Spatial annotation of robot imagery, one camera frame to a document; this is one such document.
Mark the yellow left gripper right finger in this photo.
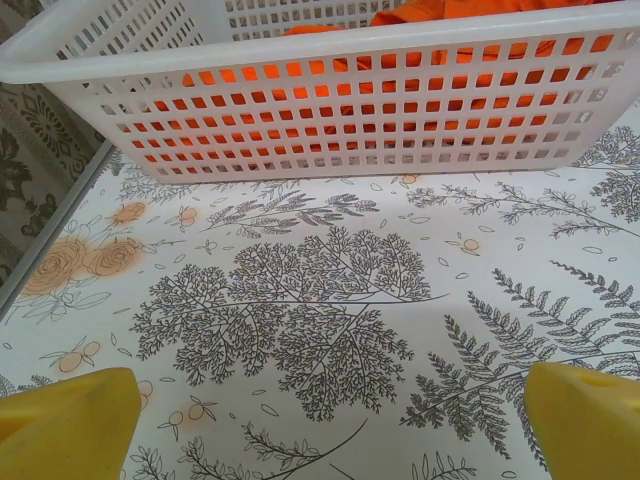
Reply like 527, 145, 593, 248
522, 361, 640, 480

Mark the white plastic mesh basket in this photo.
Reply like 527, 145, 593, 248
0, 0, 640, 184

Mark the floral print tablecloth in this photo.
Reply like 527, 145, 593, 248
0, 119, 640, 480

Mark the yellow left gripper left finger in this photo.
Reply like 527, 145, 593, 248
0, 367, 142, 480

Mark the orange t-shirt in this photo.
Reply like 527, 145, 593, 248
147, 0, 617, 162

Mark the aluminium table side rail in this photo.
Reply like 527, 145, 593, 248
0, 141, 115, 324

